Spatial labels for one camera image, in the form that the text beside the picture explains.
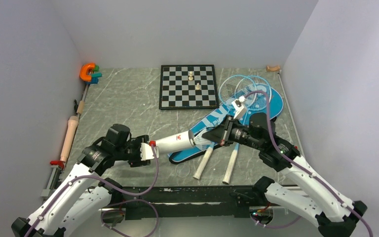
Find blue racket bag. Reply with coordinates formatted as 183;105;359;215
168;88;284;164

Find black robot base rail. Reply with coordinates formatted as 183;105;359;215
89;185;303;220

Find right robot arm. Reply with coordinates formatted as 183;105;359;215
201;113;367;237

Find beige cylinder handle tool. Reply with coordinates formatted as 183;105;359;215
60;100;84;163

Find purple cable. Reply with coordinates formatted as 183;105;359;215
24;145;160;237
244;90;374;237

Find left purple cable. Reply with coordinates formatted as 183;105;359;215
24;145;160;237

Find teal green toy blocks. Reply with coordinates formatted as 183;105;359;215
89;65;102;84

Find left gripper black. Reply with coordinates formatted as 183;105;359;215
114;135;151;167

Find white feather shuttlecock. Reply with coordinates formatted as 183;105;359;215
191;130;213;151

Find aluminium frame rail left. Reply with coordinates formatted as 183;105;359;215
40;165;62;199

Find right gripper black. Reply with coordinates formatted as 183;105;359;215
202;114;264;150

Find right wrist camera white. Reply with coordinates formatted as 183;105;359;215
231;96;247;119

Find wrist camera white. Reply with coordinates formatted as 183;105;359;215
231;96;247;119
140;143;159;161

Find small wooden arch block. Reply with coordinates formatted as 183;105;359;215
265;65;281;72

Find black white chessboard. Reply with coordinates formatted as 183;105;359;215
159;64;220;110

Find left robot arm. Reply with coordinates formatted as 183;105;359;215
11;124;159;237

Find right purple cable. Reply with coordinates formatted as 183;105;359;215
244;90;374;237

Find orange C-shaped toy block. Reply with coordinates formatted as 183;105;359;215
79;63;96;82

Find white shuttlecock tube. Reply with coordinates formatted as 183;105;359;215
154;130;195;154

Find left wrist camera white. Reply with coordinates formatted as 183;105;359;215
140;143;159;161

